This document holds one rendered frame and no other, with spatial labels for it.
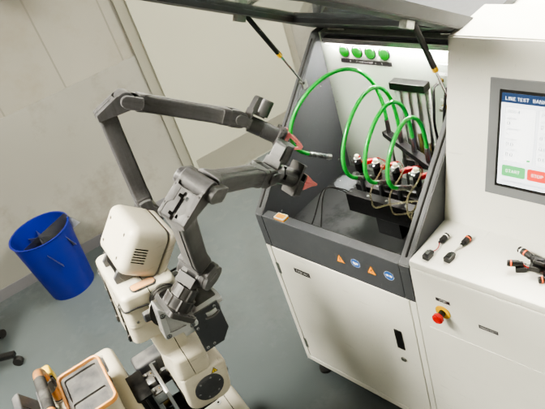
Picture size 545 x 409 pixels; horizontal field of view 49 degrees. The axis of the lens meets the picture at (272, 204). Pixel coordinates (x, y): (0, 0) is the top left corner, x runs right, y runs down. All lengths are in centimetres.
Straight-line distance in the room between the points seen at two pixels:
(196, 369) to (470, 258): 93
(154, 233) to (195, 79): 259
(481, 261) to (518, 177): 27
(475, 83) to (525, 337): 73
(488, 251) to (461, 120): 40
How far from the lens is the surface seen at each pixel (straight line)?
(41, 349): 384
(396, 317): 215
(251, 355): 311
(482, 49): 179
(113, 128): 189
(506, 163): 184
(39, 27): 389
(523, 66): 175
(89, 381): 207
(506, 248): 190
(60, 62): 394
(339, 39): 228
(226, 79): 430
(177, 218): 133
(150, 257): 172
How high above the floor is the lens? 225
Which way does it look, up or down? 34 degrees down
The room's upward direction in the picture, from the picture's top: 19 degrees counter-clockwise
